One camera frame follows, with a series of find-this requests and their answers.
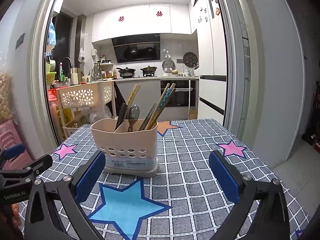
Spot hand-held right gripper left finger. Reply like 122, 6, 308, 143
24, 151, 106, 240

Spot white upper cabinets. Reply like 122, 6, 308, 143
91, 4, 198, 43

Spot beige flower-cutout storage cart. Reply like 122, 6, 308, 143
56, 81, 116, 137

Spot red plastic basket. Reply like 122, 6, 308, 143
47, 88, 59, 102

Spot round dark flower-pattern tray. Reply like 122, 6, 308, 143
183, 52, 199, 67

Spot checked star-print tablecloth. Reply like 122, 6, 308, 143
19, 119, 316, 240

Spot blue patterned wooden chopstick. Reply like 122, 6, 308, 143
149, 83, 176, 130
151, 88, 177, 130

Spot white refrigerator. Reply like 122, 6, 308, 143
188, 0, 228, 126

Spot dark-handled grey spoon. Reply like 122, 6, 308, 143
127, 105, 140, 133

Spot black wok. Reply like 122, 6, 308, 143
116, 67, 137, 78

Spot beige plastic utensil holder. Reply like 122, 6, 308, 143
90, 119, 160, 178

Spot dark cooking pot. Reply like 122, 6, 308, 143
140, 65, 158, 77

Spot round grey plate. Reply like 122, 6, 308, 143
162, 59, 174, 74

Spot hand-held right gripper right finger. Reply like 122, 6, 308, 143
209, 151, 292, 240

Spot dark metal utensil handle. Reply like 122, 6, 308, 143
114, 103, 128, 132

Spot dark wall switch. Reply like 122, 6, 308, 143
15, 33, 25, 50

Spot black built-in oven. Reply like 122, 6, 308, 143
160, 79, 197, 108

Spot pink folding stool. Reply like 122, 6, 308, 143
0, 119, 33, 171

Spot person's left hand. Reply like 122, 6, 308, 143
0, 202, 24, 240

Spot yellow cooking oil bottle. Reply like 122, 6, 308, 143
51, 102, 66, 138

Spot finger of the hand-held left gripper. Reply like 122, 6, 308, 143
25, 154, 53, 178
0, 144, 25, 165

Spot clear bag of peanuts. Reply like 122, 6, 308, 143
0, 69, 13, 123

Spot black range hood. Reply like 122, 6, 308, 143
111, 33, 161, 64

